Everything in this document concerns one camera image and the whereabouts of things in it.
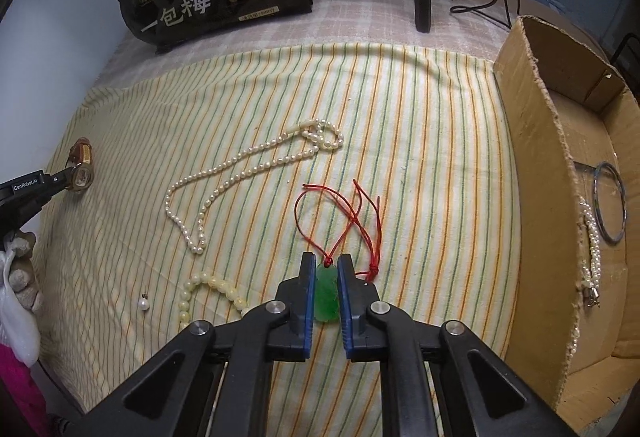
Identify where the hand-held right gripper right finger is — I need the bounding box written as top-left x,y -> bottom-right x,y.
336,253 -> 582,437

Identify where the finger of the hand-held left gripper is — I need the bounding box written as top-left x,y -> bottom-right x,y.
46,166 -> 79,193

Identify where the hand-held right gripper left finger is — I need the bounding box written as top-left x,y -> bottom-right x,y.
65,252 -> 321,437

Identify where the green jade pendant red cord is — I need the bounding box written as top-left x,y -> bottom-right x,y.
294,180 -> 384,322

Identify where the brown wrist watch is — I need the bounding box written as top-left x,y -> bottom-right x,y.
65,137 -> 97,193

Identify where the brown cardboard box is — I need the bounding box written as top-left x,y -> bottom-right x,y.
492,14 -> 640,410

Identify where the person's left hand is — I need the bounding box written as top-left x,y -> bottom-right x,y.
2,229 -> 45,313

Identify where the plush toy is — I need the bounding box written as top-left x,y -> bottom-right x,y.
0,249 -> 42,366

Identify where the striped yellow cloth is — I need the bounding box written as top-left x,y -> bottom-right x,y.
37,42 -> 524,437

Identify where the pink clothing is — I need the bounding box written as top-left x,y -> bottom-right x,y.
0,342 -> 52,437

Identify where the pale checked blanket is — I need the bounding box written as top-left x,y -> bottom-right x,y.
97,0 -> 612,90

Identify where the metal bangle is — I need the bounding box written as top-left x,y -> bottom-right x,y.
592,162 -> 629,246

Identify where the pale yellow bead bracelet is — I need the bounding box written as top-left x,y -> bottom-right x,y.
177,271 -> 251,324

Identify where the long white pearl necklace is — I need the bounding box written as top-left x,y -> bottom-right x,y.
164,117 -> 345,256

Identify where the white pearl bracelet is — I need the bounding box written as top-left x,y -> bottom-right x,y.
575,197 -> 604,311

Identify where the black metal frame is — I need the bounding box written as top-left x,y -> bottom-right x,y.
610,31 -> 640,79

